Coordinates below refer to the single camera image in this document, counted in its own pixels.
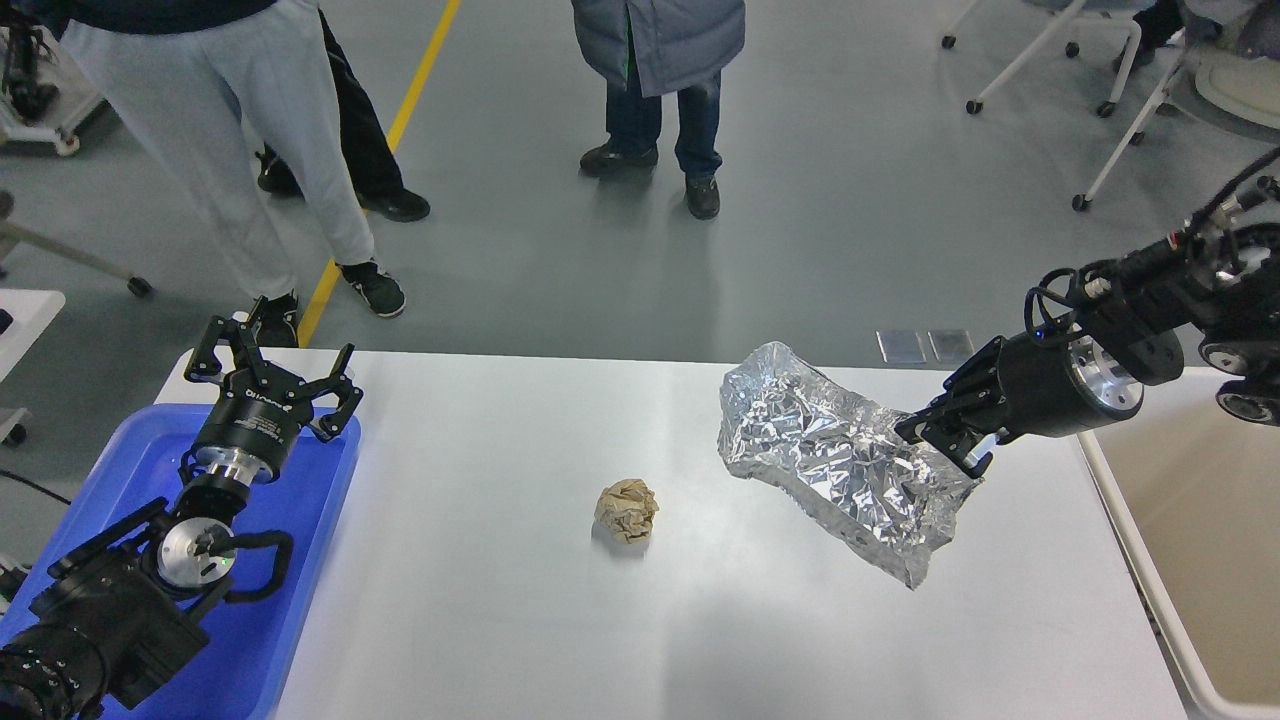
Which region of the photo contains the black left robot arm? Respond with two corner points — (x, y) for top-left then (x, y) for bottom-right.
(3, 316), (364, 719)

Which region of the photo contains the aluminium foil sheet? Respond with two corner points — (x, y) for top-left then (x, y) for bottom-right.
(717, 342), (979, 589)

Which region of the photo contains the crumpled brown paper ball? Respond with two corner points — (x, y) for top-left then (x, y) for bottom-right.
(594, 478), (660, 544)

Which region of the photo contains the right metal floor plate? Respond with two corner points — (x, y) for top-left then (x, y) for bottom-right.
(925, 329), (977, 366)

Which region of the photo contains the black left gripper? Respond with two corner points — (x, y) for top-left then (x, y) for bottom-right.
(184, 315), (365, 484)

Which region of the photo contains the white table at left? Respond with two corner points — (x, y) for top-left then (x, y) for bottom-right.
(1, 288), (67, 447)

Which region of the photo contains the blue plastic tray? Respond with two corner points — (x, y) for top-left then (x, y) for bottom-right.
(0, 401), (364, 720)

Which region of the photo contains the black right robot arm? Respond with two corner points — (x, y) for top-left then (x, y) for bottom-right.
(895, 150), (1279, 478)

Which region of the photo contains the white wheeled chair frame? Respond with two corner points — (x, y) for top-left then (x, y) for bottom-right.
(965, 1), (1146, 118)

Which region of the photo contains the left metal floor plate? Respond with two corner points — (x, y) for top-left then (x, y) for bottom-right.
(876, 329), (928, 365)

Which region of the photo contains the metal floor plate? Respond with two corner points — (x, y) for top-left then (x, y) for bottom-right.
(925, 329), (977, 366)
(876, 329), (928, 365)

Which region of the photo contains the white wheeled chair right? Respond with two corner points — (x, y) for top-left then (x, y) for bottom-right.
(1071, 1), (1277, 211)

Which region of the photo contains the beige plastic bin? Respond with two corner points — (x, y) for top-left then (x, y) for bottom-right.
(1080, 366), (1279, 719)

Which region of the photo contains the person in grey puffer coat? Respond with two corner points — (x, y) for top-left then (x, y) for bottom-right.
(571, 1), (746, 220)

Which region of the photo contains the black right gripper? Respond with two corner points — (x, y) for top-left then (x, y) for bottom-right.
(893, 334), (1146, 479)

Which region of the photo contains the person in black trousers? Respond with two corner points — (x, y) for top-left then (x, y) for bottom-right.
(319, 13), (431, 223)

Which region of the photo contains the grey chair leg left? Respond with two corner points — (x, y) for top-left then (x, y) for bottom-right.
(1, 190), (154, 299)

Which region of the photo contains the person in grey sweatpants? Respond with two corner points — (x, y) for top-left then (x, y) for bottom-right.
(15, 1), (406, 347)

